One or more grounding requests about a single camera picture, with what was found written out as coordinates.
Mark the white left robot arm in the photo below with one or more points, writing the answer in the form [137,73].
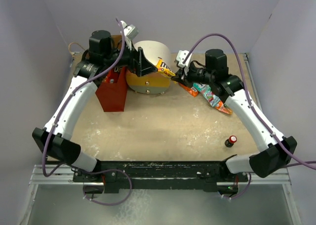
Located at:
[54,139]

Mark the red emergency stop button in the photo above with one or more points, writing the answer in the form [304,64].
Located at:
[230,141]

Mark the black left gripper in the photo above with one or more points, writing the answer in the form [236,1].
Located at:
[138,63]

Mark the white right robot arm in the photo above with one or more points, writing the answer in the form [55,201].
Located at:
[271,143]

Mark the teal candy pouch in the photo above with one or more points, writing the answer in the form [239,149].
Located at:
[206,92]

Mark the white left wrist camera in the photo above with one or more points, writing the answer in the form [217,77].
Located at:
[130,32]

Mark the white round drawer cabinet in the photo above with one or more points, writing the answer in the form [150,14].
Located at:
[155,83]

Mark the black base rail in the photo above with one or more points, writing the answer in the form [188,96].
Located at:
[208,176]

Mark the yellow M&M's candy pack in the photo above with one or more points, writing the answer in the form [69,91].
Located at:
[163,69]

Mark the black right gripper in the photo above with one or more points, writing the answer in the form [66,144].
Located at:
[182,76]

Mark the red Doritos chip bag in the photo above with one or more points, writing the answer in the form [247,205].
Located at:
[113,75]

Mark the red brown paper bag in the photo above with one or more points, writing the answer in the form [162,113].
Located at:
[112,94]

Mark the orange white snack bag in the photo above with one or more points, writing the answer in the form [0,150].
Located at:
[191,90]

